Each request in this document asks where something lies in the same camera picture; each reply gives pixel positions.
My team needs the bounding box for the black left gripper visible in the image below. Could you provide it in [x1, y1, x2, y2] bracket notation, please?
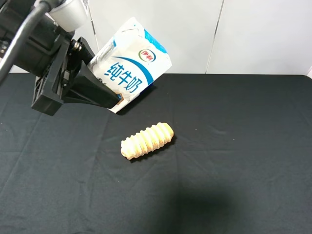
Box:
[0, 0, 120, 116]

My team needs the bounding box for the black tablecloth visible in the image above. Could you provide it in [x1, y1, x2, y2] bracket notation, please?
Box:
[0, 74, 312, 234]

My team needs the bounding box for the white blue milk carton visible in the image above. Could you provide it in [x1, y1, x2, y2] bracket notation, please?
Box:
[88, 17, 172, 113]

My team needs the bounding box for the grey left arm cable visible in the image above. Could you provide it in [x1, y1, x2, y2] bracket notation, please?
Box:
[0, 0, 64, 85]

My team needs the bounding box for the ridged golden bread roll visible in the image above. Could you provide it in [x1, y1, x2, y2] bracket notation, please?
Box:
[120, 122, 174, 160]

